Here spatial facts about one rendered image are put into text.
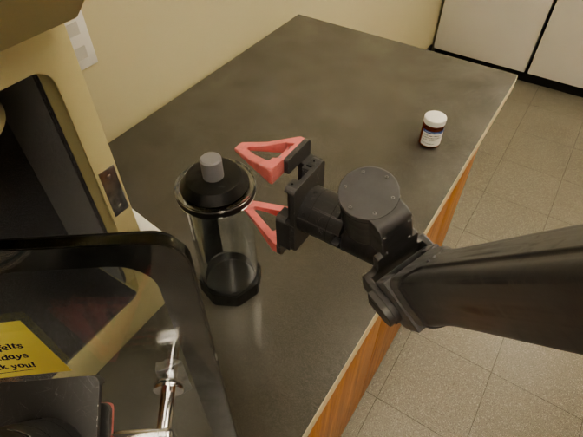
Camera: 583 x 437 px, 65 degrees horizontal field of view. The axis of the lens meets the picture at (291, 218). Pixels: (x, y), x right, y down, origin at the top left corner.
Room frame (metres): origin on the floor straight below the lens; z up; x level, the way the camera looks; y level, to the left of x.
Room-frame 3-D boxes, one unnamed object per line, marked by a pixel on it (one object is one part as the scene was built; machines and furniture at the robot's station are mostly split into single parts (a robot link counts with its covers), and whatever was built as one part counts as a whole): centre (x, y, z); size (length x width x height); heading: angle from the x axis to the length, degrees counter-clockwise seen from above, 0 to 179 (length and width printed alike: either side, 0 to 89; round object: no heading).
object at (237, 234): (0.45, 0.10, 1.06); 0.11 x 0.11 x 0.21
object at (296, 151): (0.40, 0.02, 1.23); 0.09 x 0.07 x 0.07; 57
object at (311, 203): (0.37, -0.04, 1.20); 0.07 x 0.07 x 0.10; 57
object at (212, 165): (0.45, 0.10, 1.18); 0.09 x 0.09 x 0.07
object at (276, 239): (0.40, 0.02, 1.16); 0.09 x 0.07 x 0.07; 57
